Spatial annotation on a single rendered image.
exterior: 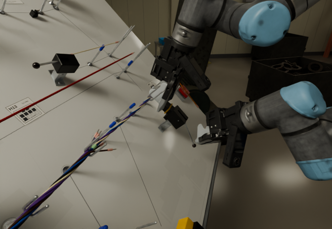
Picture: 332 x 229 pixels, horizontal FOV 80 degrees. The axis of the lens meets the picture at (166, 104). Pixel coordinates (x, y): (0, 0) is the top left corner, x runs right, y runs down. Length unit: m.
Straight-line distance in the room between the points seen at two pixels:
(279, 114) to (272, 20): 0.18
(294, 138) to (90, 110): 0.47
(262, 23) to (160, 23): 5.49
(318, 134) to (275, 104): 0.09
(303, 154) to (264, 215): 1.42
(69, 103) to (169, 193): 0.35
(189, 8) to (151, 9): 5.30
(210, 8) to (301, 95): 0.27
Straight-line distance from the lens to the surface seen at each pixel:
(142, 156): 0.57
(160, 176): 0.59
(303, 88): 0.45
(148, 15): 5.81
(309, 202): 2.13
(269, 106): 0.47
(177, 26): 0.53
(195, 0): 0.51
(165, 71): 0.56
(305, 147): 0.48
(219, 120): 0.55
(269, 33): 0.41
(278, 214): 1.93
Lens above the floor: 1.43
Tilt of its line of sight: 27 degrees down
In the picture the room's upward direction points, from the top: straight up
